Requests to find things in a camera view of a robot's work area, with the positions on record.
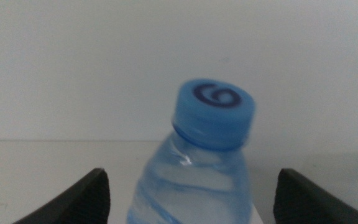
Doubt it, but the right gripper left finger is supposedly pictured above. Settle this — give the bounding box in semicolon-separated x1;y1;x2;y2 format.
12;167;112;224

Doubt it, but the small blue-capped water bottle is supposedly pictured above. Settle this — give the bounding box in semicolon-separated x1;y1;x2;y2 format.
126;78;258;224

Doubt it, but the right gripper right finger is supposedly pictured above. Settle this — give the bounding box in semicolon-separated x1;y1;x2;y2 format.
272;168;358;224

